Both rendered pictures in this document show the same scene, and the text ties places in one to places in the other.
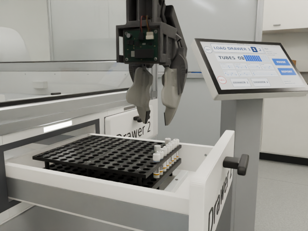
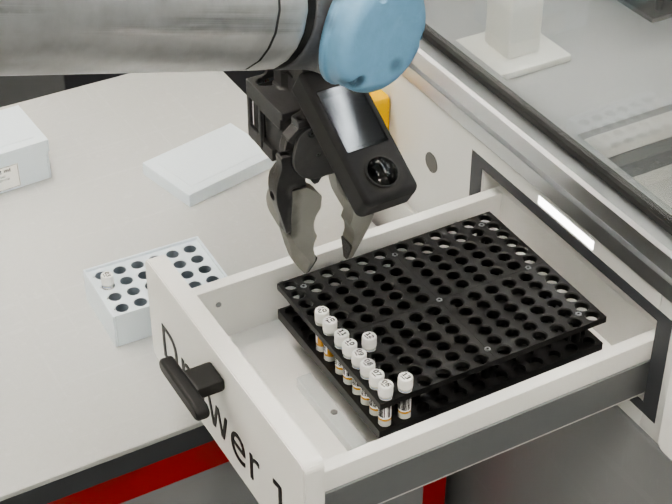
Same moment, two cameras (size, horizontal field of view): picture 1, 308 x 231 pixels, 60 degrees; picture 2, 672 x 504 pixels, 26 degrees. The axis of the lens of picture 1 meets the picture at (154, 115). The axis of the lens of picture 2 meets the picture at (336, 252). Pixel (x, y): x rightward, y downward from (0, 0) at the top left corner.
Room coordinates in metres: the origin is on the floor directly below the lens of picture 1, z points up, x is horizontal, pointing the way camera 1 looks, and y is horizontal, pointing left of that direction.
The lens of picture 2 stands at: (1.02, -0.74, 1.68)
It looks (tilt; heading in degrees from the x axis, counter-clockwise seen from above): 37 degrees down; 128
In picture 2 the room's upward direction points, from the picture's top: straight up
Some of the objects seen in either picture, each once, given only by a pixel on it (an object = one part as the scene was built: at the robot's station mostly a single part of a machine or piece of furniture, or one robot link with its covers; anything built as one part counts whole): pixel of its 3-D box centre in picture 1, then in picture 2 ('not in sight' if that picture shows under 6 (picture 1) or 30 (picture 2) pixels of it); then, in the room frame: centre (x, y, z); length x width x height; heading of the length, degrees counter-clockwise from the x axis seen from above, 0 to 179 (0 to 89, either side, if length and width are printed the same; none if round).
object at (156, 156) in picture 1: (156, 167); (322, 331); (0.43, 0.00, 0.89); 0.01 x 0.01 x 0.05
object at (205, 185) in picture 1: (217, 179); (229, 401); (0.42, -0.10, 0.87); 0.29 x 0.02 x 0.11; 157
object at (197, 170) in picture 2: not in sight; (210, 163); (0.06, 0.26, 0.77); 0.13 x 0.09 x 0.02; 80
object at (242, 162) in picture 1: (235, 162); (197, 382); (0.41, -0.13, 0.91); 0.07 x 0.04 x 0.01; 157
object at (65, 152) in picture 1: (112, 165); (437, 328); (0.49, 0.08, 0.87); 0.22 x 0.18 x 0.06; 67
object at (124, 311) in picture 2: not in sight; (158, 289); (0.18, 0.05, 0.78); 0.12 x 0.08 x 0.04; 65
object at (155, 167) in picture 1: (162, 158); (335, 340); (0.45, -0.01, 0.90); 0.18 x 0.02 x 0.01; 157
